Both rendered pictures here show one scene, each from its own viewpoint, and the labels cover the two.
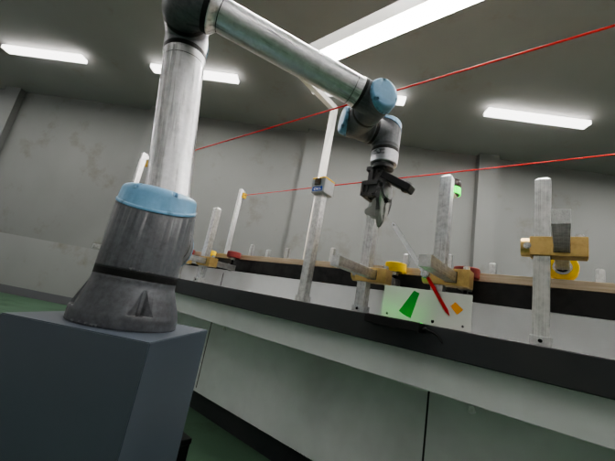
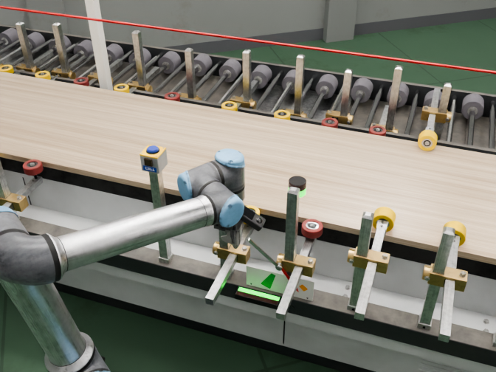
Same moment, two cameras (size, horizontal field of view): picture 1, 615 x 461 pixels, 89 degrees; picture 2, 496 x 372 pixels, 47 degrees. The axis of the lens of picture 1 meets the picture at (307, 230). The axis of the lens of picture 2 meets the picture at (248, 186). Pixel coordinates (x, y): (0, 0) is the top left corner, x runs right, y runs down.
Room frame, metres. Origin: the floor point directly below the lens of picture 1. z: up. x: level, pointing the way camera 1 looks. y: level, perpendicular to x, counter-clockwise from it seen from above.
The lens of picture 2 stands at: (-0.41, 0.26, 2.31)
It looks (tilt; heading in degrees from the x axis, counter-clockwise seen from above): 37 degrees down; 339
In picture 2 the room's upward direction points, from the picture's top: straight up
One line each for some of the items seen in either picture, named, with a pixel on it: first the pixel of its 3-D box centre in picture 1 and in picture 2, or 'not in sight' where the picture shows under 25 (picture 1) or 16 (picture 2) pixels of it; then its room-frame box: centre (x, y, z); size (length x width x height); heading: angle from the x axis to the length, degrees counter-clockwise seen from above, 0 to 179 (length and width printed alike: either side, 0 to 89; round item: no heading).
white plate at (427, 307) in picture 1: (423, 305); (279, 283); (0.95, -0.38, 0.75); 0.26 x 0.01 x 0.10; 50
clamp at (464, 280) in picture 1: (447, 277); (296, 263); (0.93, -0.44, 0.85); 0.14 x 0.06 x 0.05; 50
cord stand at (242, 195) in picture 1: (232, 236); not in sight; (3.45, 0.81, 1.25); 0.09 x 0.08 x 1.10; 50
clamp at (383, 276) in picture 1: (371, 275); (231, 251); (1.09, -0.25, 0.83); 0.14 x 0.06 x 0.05; 50
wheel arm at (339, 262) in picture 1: (370, 274); (232, 260); (1.05, -0.23, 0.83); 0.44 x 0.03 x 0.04; 140
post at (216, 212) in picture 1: (207, 248); (1, 185); (1.76, 0.53, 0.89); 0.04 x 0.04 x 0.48; 50
